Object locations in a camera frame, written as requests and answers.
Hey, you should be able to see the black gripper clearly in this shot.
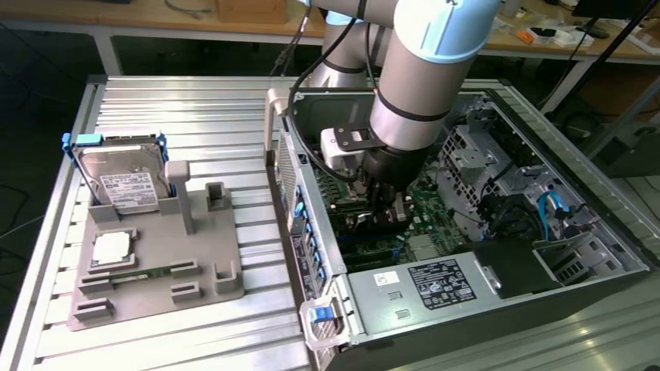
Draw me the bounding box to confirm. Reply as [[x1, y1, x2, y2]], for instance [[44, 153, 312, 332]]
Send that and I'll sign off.
[[358, 146, 432, 213]]

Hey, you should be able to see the metal drive cage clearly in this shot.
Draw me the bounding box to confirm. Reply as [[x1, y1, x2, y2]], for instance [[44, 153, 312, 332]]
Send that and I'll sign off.
[[436, 122, 548, 233]]

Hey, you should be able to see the green motherboard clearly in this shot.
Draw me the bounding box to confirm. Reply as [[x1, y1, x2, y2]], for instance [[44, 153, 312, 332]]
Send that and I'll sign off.
[[308, 165, 465, 272]]

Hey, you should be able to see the black plastic fan shroud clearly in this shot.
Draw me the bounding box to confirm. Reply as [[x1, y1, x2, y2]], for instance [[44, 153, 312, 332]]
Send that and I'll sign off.
[[456, 240, 564, 301]]

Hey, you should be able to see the silver power supply unit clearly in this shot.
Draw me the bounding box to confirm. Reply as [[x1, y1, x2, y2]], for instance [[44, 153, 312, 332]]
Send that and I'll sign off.
[[345, 250, 504, 338]]

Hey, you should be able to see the wooden desk with clutter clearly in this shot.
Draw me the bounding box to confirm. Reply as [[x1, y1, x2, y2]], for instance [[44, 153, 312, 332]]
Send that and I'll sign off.
[[476, 0, 660, 114]]

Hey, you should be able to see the orange and white small box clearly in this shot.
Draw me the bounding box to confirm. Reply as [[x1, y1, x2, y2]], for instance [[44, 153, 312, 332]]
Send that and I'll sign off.
[[513, 25, 581, 49]]

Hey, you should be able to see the black box on floor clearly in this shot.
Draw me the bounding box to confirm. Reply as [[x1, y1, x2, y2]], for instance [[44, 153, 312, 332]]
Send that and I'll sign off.
[[590, 122, 660, 179]]

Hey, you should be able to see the black open PC case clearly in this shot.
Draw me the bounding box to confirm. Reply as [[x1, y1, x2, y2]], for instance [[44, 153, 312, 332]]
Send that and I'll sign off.
[[261, 87, 660, 371]]

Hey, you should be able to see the hard disk in blue caddy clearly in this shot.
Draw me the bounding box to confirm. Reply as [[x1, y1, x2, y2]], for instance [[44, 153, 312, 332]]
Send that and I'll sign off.
[[61, 131, 176, 216]]

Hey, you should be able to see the black slanted stand pole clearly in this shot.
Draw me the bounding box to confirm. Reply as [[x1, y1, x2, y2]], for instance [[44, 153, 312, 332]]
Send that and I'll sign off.
[[536, 11, 644, 113]]

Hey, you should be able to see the grey printed parts rack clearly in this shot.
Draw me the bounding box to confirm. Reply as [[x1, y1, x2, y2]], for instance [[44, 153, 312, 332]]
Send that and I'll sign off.
[[65, 160, 246, 332]]

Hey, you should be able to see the green RAM stick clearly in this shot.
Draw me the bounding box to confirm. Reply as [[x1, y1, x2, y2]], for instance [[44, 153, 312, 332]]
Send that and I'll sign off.
[[89, 266, 174, 283]]

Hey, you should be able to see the silver CPU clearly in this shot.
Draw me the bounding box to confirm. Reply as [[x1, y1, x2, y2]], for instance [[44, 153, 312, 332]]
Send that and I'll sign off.
[[90, 232, 133, 267]]

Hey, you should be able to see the wooden desk with white legs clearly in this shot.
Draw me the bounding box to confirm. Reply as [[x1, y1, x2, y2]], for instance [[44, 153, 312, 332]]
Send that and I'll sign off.
[[0, 0, 330, 77]]

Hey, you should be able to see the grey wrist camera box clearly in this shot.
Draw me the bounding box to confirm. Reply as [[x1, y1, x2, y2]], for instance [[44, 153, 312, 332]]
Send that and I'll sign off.
[[318, 126, 386, 172]]

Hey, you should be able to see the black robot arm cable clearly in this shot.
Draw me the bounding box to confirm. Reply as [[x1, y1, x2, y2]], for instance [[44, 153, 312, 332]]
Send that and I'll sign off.
[[285, 0, 370, 183]]

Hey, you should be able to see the blue SATA wire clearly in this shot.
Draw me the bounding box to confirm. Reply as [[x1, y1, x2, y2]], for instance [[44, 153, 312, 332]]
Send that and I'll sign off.
[[534, 190, 569, 243]]

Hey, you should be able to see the grey hanging cable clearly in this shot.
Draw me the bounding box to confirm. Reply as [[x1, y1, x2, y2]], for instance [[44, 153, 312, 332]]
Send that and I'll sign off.
[[269, 2, 313, 77]]

